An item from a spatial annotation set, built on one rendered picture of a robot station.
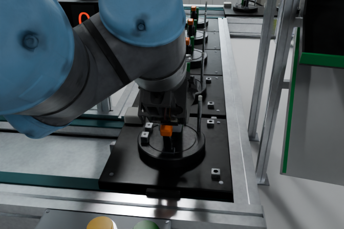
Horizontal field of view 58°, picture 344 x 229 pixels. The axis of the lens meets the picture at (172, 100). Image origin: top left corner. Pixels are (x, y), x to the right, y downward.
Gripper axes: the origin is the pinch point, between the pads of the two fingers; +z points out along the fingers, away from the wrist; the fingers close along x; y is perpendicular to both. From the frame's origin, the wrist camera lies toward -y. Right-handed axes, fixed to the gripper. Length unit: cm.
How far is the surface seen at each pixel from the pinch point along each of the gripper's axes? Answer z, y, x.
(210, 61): 41, -28, 8
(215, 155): 5.5, 9.4, 9.1
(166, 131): -5.9, 7.6, 0.1
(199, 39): 53, -43, 4
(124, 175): 0.4, 14.8, -7.7
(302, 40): -14.4, -5.8, 20.4
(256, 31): 93, -72, 33
